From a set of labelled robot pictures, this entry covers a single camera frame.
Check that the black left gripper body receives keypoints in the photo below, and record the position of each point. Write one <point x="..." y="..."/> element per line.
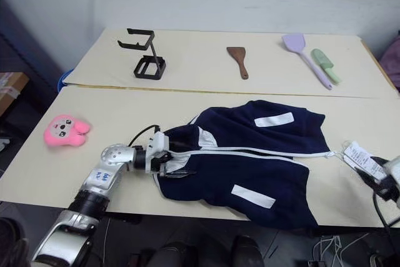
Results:
<point x="160" y="161"/>

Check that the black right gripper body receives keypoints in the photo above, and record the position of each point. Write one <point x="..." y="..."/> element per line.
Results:
<point x="386" y="189"/>

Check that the white paper jacket tag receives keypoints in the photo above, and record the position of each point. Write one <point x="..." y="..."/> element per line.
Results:
<point x="359" y="157"/>

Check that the navy blue zip jacket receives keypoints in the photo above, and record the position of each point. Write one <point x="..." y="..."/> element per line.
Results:
<point x="250" y="160"/>

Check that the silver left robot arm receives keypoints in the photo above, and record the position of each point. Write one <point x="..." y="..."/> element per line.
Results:
<point x="106" y="179"/>

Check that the black metal stand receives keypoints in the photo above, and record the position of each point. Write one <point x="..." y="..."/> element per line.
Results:
<point x="148" y="65"/>

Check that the purple fabric bundle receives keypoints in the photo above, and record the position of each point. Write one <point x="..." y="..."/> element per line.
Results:
<point x="392" y="63"/>

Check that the pink plush toy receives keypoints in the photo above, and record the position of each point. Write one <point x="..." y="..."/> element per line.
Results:
<point x="64" y="131"/>

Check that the dark rounded shape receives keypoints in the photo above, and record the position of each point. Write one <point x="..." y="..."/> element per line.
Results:
<point x="12" y="242"/>
<point x="248" y="251"/>

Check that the brown wooden spatula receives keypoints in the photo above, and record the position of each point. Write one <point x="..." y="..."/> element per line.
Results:
<point x="239" y="59"/>

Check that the green sheathed knife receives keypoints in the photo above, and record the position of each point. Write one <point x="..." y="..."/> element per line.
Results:
<point x="323" y="62"/>

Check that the blue plastic stool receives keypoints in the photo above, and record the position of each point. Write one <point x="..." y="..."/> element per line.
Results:
<point x="64" y="77"/>

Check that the purple silicone spatula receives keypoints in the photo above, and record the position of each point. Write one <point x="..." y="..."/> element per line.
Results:
<point x="297" y="45"/>

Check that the brown cardboard box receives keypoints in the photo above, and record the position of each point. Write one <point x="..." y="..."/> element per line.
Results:
<point x="11" y="87"/>

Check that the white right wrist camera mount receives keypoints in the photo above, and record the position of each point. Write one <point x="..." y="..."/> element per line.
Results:
<point x="393" y="168"/>

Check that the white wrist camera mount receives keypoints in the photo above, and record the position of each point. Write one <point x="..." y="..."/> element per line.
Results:
<point x="393" y="168"/>
<point x="157" y="143"/>

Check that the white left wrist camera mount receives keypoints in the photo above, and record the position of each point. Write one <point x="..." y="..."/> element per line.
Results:
<point x="157" y="143"/>

